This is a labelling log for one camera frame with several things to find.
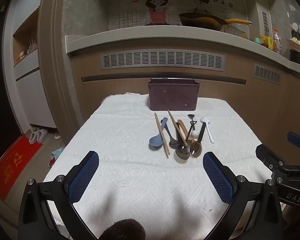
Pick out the white shelf cabinet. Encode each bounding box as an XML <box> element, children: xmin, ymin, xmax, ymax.
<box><xmin>2</xmin><ymin>5</ymin><xmax>53</xmax><ymax>133</ymax></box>

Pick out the dark fuzzy object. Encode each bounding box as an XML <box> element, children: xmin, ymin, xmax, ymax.
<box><xmin>97</xmin><ymin>219</ymin><xmax>147</xmax><ymax>240</ymax></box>

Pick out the black holder with white spoons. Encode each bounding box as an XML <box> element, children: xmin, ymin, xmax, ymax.
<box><xmin>291</xmin><ymin>23</ymin><xmax>300</xmax><ymax>39</ymax></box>

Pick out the wooden chopstick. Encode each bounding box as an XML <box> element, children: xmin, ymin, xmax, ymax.
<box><xmin>167</xmin><ymin>109</ymin><xmax>189</xmax><ymax>147</ymax></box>
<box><xmin>154</xmin><ymin>113</ymin><xmax>170</xmax><ymax>156</ymax></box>

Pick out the small black wire-handled spoon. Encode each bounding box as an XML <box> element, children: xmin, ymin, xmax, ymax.
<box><xmin>187</xmin><ymin>114</ymin><xmax>197</xmax><ymax>140</ymax></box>

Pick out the white textured towel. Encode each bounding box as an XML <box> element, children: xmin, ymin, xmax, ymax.
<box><xmin>44</xmin><ymin>94</ymin><xmax>285</xmax><ymax>240</ymax></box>

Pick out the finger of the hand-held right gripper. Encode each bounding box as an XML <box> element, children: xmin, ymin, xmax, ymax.
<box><xmin>255</xmin><ymin>143</ymin><xmax>287</xmax><ymax>172</ymax></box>
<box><xmin>287</xmin><ymin>131</ymin><xmax>300</xmax><ymax>153</ymax></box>

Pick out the colourful patterned slipper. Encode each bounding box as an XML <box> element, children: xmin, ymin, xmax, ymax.
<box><xmin>49</xmin><ymin>147</ymin><xmax>64</xmax><ymax>168</ymax></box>

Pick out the black wok with orange handle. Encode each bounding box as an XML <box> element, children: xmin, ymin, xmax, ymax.
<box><xmin>179</xmin><ymin>13</ymin><xmax>253</xmax><ymax>32</ymax></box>

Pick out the small grey vent grille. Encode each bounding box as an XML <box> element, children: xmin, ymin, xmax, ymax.
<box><xmin>254</xmin><ymin>64</ymin><xmax>282</xmax><ymax>84</ymax></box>

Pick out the white plastic spoon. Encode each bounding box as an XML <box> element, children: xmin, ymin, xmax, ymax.
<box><xmin>199</xmin><ymin>116</ymin><xmax>215</xmax><ymax>144</ymax></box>

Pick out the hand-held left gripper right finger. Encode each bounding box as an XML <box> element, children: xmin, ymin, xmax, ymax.
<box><xmin>202</xmin><ymin>151</ymin><xmax>283</xmax><ymax>240</ymax></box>

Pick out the maroon plastic utensil holder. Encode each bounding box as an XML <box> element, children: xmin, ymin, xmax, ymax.
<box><xmin>148</xmin><ymin>78</ymin><xmax>199</xmax><ymax>112</ymax></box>

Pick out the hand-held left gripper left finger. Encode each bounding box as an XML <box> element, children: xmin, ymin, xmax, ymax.
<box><xmin>18</xmin><ymin>151</ymin><xmax>100</xmax><ymax>240</ymax></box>

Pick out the yellow food packet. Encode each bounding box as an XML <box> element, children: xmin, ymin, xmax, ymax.
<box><xmin>259</xmin><ymin>36</ymin><xmax>273</xmax><ymax>50</ymax></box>

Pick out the black pot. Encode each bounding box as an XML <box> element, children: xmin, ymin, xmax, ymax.
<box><xmin>289</xmin><ymin>49</ymin><xmax>300</xmax><ymax>67</ymax></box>

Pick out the brown wooden spoon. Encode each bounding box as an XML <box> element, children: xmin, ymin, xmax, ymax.
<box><xmin>177</xmin><ymin>119</ymin><xmax>194</xmax><ymax>145</ymax></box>

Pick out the blue plastic spoon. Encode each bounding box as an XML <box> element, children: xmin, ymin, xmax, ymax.
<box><xmin>149</xmin><ymin>117</ymin><xmax>168</xmax><ymax>151</ymax></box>

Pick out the red floor mat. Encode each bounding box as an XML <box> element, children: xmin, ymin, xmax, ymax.
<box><xmin>0</xmin><ymin>135</ymin><xmax>44</xmax><ymax>202</ymax></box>

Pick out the large grey vent grille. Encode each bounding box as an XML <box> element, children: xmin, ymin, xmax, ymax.
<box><xmin>100</xmin><ymin>51</ymin><xmax>226</xmax><ymax>70</ymax></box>

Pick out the wooden kitchen base cabinet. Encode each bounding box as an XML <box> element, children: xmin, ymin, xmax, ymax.
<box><xmin>67</xmin><ymin>47</ymin><xmax>300</xmax><ymax>155</ymax></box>

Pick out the clear bottle with orange cap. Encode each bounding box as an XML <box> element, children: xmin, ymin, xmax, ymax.
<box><xmin>272</xmin><ymin>28</ymin><xmax>282</xmax><ymax>54</ymax></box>

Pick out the cartoon wall poster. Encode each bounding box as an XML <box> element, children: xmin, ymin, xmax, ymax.
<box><xmin>107</xmin><ymin>0</ymin><xmax>248</xmax><ymax>29</ymax></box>

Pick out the brown spoon with black handle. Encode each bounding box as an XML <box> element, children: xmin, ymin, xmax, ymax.
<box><xmin>189</xmin><ymin>123</ymin><xmax>207</xmax><ymax>158</ymax></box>

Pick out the grey kitchen countertop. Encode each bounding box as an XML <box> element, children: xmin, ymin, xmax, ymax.
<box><xmin>65</xmin><ymin>25</ymin><xmax>300</xmax><ymax>78</ymax></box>

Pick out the dark translucent spoon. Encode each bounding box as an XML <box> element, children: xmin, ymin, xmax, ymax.
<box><xmin>174</xmin><ymin>130</ymin><xmax>190</xmax><ymax>161</ymax></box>

